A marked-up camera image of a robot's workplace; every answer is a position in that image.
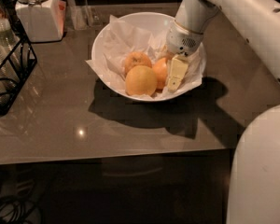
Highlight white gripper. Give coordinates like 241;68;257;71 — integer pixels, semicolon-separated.
161;21;203;92

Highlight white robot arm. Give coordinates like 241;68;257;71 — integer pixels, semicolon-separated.
166;0;280;224

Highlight back speckled orange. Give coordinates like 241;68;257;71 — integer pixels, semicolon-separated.
124;51;152;74

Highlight white bowl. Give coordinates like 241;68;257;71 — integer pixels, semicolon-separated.
91;11;207;103

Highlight white paper liner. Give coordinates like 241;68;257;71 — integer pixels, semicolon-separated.
85;14;204;100

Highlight clear glass stand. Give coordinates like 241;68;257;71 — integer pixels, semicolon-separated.
66;0;102;30

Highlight white ceramic jar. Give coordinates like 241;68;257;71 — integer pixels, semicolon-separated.
15;0;66;43

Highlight clear plastic cups stack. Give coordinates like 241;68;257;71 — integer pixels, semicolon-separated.
0;8;20;105

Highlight black wire rack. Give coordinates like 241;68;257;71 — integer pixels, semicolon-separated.
0;0;37;116

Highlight black cables on floor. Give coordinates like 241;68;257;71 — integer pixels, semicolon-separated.
0;168;43;224

